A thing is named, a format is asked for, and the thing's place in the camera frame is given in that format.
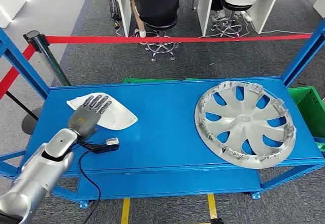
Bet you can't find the chrome stanchion post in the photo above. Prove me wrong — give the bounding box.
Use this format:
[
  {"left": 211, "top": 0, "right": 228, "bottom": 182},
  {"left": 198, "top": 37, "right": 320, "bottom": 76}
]
[{"left": 23, "top": 30, "right": 72, "bottom": 87}]

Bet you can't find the silver wheel hubcap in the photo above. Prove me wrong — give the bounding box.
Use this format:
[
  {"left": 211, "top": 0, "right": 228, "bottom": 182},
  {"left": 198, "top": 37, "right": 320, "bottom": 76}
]
[{"left": 194, "top": 80, "right": 296, "bottom": 170}]

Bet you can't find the white display plinth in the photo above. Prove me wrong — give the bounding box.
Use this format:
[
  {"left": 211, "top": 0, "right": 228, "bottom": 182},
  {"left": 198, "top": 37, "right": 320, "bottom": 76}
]
[{"left": 0, "top": 0, "right": 30, "bottom": 28}]

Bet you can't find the black round stool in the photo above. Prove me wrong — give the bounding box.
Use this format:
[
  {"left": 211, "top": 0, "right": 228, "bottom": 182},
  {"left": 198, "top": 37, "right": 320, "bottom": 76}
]
[
  {"left": 144, "top": 14, "right": 179, "bottom": 62},
  {"left": 212, "top": 0, "right": 253, "bottom": 38}
]

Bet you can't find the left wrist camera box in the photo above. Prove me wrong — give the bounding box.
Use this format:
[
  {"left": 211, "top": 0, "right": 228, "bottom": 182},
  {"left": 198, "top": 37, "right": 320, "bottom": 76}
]
[{"left": 81, "top": 137, "right": 121, "bottom": 154}]

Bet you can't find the black power strip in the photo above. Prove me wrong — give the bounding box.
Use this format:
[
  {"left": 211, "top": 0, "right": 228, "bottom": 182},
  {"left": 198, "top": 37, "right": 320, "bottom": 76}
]
[{"left": 109, "top": 0, "right": 121, "bottom": 21}]

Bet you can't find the white desk side panel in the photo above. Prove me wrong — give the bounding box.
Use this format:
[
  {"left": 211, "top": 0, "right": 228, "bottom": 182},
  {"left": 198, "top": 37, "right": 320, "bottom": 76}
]
[
  {"left": 112, "top": 0, "right": 133, "bottom": 38},
  {"left": 197, "top": 0, "right": 217, "bottom": 37},
  {"left": 247, "top": 0, "right": 286, "bottom": 35}
]

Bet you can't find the blue metal shelf rack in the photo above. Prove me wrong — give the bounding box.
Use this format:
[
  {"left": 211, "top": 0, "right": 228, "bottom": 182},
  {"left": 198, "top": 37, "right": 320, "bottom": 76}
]
[{"left": 0, "top": 19, "right": 325, "bottom": 210}]

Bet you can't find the white curved plastic shell part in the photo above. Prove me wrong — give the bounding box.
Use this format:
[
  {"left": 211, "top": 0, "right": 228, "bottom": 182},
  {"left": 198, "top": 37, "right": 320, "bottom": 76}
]
[{"left": 66, "top": 92, "right": 138, "bottom": 131}]

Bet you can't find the white floor cable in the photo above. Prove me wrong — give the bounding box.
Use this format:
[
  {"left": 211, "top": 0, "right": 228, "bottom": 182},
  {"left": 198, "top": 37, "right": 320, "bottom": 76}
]
[{"left": 261, "top": 29, "right": 313, "bottom": 36}]

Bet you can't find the black pole stand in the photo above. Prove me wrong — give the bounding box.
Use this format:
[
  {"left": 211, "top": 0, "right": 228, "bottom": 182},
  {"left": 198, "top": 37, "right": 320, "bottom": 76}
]
[{"left": 5, "top": 90, "right": 43, "bottom": 136}]

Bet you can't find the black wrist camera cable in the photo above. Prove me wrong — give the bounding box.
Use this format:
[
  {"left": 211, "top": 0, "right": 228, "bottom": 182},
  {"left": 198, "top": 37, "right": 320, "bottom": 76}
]
[{"left": 78, "top": 148, "right": 102, "bottom": 224}]

